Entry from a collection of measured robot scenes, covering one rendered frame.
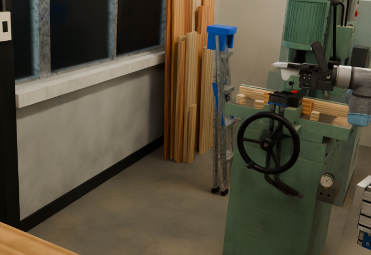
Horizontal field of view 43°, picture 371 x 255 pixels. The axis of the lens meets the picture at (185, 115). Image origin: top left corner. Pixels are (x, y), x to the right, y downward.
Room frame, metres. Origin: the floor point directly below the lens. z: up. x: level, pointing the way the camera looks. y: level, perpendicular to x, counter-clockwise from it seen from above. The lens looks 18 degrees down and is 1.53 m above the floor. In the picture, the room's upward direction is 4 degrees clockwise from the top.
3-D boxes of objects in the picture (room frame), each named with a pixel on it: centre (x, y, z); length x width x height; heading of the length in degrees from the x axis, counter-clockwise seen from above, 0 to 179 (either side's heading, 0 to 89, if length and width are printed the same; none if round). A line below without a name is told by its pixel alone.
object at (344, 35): (2.39, -0.76, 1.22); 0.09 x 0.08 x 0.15; 153
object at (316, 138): (2.21, -0.50, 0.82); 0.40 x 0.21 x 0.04; 63
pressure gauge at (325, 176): (1.96, -0.66, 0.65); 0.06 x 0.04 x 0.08; 63
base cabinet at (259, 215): (2.37, -0.58, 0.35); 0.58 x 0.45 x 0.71; 153
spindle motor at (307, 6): (2.27, -0.53, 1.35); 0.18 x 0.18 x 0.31
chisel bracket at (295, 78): (2.28, -0.54, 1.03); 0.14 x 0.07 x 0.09; 153
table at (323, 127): (2.17, -0.48, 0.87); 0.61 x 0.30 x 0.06; 63
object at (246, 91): (2.28, -0.54, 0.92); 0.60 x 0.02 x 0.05; 63
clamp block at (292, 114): (2.09, -0.44, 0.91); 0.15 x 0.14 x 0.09; 63
